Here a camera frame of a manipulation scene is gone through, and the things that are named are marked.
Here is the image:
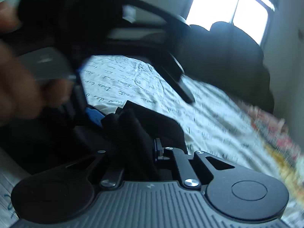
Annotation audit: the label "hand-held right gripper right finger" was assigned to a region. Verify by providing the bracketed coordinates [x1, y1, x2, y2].
[154, 138, 234, 188]

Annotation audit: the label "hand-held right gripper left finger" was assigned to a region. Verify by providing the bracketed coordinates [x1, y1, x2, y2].
[63, 150, 125, 188]

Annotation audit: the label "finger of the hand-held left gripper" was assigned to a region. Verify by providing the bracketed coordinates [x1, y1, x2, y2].
[120, 0, 196, 105]
[69, 69, 106, 127]

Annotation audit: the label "black pants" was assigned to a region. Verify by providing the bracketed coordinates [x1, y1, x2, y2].
[0, 21, 275, 182]

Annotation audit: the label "person's left hand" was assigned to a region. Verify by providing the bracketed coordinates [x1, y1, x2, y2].
[0, 0, 74, 126]

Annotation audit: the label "white script-printed blanket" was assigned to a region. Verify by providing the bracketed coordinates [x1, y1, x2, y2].
[0, 55, 304, 228]

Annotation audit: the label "bright window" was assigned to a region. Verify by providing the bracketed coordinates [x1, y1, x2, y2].
[185, 0, 279, 47]

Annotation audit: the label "floral patterned bedsheet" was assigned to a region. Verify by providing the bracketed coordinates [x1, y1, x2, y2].
[246, 104, 304, 195]

